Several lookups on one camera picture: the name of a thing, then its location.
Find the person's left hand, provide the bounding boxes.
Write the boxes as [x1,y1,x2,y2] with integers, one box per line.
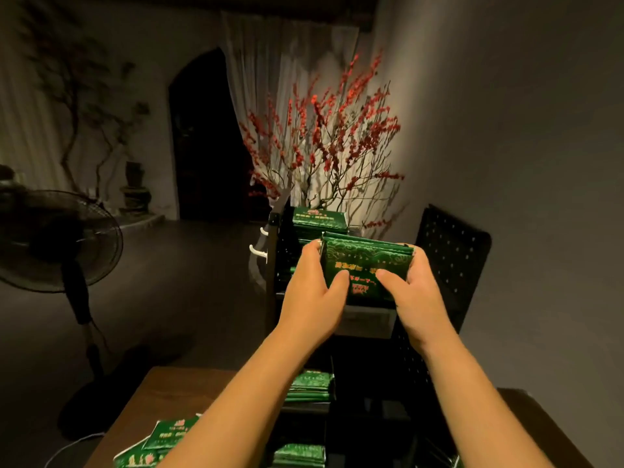
[277,239,351,349]

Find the person's right hand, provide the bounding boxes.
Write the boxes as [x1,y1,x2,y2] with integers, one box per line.
[374,245,456,354]

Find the black metal shelf rack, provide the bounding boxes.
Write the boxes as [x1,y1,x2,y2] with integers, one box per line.
[261,201,493,468]

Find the pile of green packets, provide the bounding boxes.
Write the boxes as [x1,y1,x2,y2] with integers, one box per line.
[112,413,202,468]

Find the person's right forearm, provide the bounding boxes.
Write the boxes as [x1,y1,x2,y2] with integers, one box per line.
[414,328,559,468]

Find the person's left forearm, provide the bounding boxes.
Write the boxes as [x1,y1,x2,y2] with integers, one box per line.
[161,326,330,468]

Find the red berry branches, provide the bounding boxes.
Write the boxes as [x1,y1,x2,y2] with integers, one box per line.
[238,47,407,236]

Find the dark vase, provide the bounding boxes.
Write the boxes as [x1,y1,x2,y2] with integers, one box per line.
[118,159,153,213]

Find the white curtain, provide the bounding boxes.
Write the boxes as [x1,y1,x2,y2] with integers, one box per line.
[0,48,72,191]
[218,11,363,191]

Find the black standing fan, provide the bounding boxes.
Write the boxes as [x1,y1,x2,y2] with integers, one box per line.
[0,188,126,382]

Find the bare branched tree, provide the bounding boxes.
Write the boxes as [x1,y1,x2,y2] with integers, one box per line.
[19,3,153,197]

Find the dark chair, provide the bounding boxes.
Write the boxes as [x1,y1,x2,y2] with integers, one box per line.
[0,164,33,207]

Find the white cable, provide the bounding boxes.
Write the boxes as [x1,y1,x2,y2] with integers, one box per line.
[44,430,105,468]

